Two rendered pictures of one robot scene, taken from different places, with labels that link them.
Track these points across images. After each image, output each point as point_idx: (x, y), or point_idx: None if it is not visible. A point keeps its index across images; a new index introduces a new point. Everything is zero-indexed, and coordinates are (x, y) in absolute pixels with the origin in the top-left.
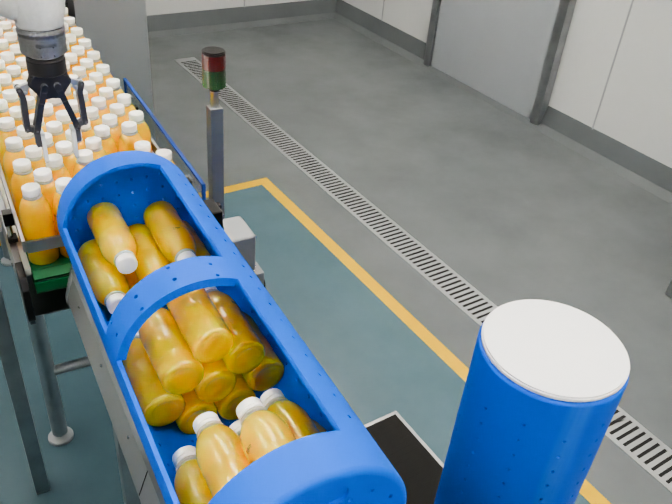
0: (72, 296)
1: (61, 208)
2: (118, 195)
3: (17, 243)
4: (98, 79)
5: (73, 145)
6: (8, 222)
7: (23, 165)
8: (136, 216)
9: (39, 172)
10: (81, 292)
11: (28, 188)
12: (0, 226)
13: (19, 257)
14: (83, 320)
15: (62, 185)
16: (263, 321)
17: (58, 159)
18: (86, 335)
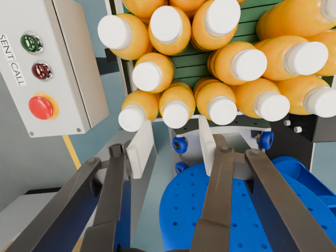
0: (170, 133)
1: (163, 243)
2: (234, 226)
3: (128, 64)
4: None
5: (201, 143)
6: (115, 61)
7: (116, 47)
8: (244, 195)
9: (141, 80)
10: (176, 160)
11: (127, 124)
12: (106, 116)
13: (131, 87)
14: (174, 163)
15: (172, 127)
16: None
17: (173, 37)
18: (175, 171)
